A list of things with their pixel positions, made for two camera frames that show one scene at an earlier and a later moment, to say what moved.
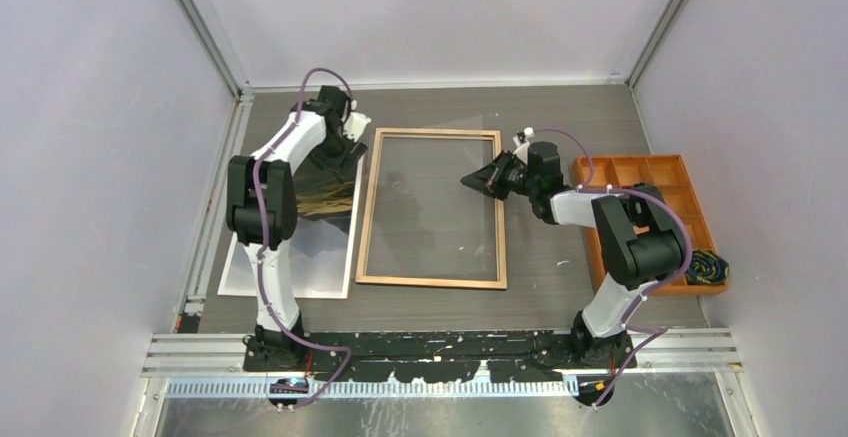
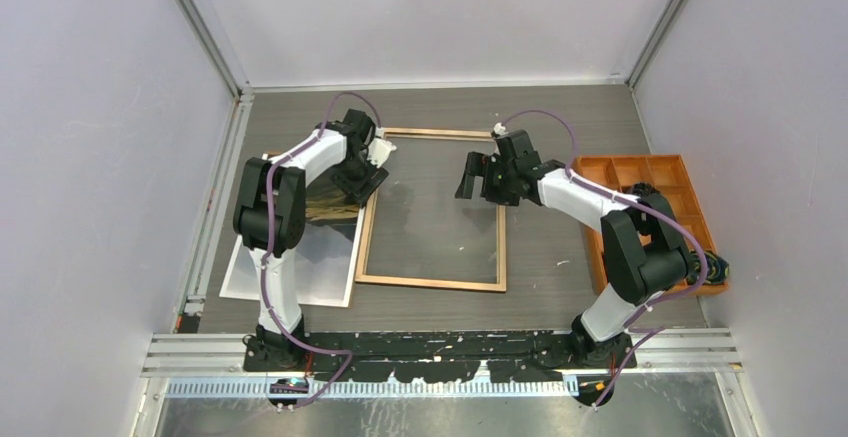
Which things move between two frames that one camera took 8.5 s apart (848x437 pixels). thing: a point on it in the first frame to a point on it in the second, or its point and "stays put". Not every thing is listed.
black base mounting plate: [442, 356] stays put
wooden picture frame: [361, 276] stays put
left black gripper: [344, 163] to [361, 191]
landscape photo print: [320, 251] stays put
